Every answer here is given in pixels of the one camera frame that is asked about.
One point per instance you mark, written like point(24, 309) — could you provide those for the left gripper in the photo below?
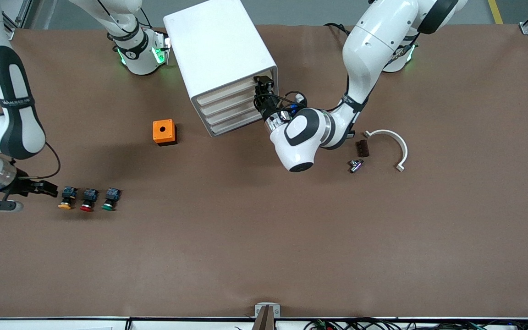
point(266, 109)

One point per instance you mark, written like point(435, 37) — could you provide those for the green push button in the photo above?
point(111, 200)

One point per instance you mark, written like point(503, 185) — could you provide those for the red push button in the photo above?
point(89, 200)

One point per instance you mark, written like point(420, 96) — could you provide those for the yellow push button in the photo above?
point(67, 199)

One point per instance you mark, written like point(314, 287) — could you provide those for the black and white small connector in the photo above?
point(351, 135)

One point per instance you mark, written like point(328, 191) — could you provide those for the brown table mat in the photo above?
point(264, 238)

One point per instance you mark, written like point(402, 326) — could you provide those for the chrome tee fitting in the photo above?
point(355, 166)

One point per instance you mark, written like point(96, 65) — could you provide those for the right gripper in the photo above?
point(22, 186)

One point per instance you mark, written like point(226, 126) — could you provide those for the orange box with hole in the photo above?
point(163, 130)

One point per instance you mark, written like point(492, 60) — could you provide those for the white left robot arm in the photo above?
point(374, 41)

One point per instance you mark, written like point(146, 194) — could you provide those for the aluminium profile post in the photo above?
point(267, 314)

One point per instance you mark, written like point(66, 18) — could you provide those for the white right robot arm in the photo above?
point(16, 123)

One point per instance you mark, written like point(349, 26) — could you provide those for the brown cylinder piece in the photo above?
point(362, 148)

